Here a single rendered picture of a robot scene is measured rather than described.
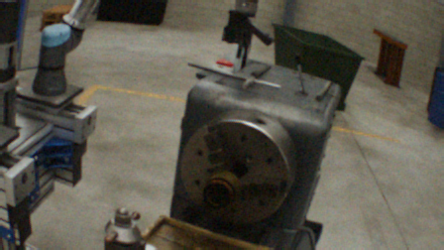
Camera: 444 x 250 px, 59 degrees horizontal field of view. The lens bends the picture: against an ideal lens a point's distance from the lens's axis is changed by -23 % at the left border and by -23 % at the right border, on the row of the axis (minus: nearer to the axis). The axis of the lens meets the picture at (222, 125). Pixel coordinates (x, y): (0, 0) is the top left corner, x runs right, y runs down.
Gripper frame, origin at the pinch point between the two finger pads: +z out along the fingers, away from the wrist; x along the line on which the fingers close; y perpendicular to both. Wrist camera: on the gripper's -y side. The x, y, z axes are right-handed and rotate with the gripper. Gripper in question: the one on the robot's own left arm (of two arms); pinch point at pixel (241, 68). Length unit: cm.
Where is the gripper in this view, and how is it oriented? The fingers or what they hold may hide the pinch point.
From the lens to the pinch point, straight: 163.5
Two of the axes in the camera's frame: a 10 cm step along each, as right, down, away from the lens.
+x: -3.2, 2.7, -9.1
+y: -9.3, -2.7, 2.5
